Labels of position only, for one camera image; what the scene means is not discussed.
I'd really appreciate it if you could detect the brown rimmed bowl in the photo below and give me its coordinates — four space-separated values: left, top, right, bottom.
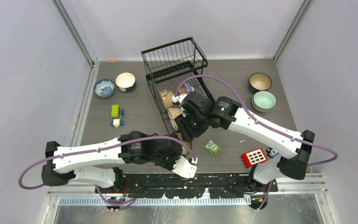
171 131 192 156

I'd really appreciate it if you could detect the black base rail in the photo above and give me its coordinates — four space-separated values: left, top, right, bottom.
117 173 278 200

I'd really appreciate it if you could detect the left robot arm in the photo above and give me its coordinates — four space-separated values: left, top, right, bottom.
41 131 187 193

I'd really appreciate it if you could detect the yellow blue toy block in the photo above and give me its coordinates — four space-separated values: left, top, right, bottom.
110 105 124 128

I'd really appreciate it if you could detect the black wire dish rack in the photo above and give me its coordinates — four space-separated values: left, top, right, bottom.
141 37 208 134

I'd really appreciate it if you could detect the cream bowl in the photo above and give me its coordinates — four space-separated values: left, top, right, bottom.
159 89 174 109
167 107 182 131

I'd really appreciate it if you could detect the red grid block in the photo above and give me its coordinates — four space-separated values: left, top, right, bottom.
241 148 268 168

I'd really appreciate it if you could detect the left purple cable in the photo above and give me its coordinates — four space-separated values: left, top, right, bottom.
18 135 198 211

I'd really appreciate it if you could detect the dark teal bowl white foot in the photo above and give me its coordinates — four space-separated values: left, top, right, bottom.
115 72 136 92

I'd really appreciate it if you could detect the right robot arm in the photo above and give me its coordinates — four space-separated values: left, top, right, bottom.
172 91 315 192

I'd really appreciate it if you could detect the red patterned bowl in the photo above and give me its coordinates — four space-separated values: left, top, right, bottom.
179 83 194 95

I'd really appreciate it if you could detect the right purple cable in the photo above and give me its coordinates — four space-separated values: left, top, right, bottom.
174 74 339 168

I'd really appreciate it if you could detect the dark blue owl block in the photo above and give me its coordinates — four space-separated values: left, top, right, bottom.
266 148 279 158

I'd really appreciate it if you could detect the teal bowl tan interior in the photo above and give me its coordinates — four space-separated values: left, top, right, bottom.
248 72 273 92

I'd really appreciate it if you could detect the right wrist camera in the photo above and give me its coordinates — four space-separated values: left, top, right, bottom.
172 94 187 108

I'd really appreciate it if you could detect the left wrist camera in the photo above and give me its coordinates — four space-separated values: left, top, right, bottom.
172 156 198 179

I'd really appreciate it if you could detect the mint green bowl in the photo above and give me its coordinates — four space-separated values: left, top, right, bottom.
252 91 276 112

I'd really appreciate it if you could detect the purple cable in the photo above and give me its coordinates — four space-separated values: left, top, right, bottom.
174 74 339 168
18 135 198 211

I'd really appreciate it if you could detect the green owl block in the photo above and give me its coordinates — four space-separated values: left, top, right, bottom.
204 139 220 154

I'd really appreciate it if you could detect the blue white patterned bowl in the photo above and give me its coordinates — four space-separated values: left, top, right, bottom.
93 79 115 98

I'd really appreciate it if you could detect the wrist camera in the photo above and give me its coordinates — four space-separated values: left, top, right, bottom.
172 156 198 179
172 94 187 108

